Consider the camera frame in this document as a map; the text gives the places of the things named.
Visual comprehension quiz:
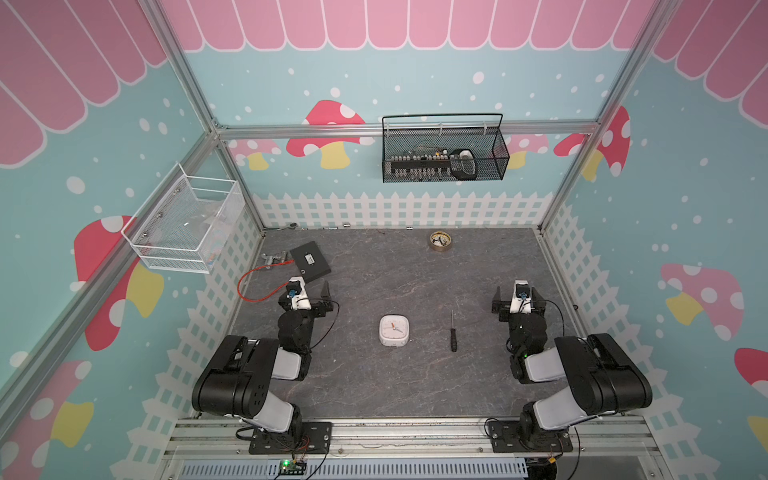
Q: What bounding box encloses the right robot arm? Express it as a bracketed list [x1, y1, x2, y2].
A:
[486, 281, 653, 453]

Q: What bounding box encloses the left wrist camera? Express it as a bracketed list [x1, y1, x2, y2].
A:
[286, 276, 311, 310]

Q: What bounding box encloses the white wire basket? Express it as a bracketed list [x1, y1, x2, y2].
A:
[121, 164, 245, 274]

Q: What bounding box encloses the tape roll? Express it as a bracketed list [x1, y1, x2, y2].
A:
[428, 231, 453, 252]

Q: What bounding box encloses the white alarm clock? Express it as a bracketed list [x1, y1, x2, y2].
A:
[378, 314, 410, 347]

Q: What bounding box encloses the aluminium front rail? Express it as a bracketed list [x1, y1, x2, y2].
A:
[154, 416, 672, 479]

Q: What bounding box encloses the black box device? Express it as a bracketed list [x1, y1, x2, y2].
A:
[289, 241, 331, 283]

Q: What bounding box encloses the small circuit board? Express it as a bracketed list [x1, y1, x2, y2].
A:
[277, 460, 308, 477]

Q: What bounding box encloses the red cable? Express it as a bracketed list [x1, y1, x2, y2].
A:
[236, 260, 296, 303]

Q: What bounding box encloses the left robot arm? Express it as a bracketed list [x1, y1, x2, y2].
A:
[191, 277, 338, 454]

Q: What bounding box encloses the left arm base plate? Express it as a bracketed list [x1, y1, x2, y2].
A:
[248, 422, 333, 455]

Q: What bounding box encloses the metal clip bracket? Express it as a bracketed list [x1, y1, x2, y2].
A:
[261, 251, 288, 269]

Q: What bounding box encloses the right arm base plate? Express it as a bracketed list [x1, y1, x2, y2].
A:
[484, 417, 573, 457]

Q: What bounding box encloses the black wire mesh basket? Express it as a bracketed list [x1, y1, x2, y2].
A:
[381, 113, 510, 183]

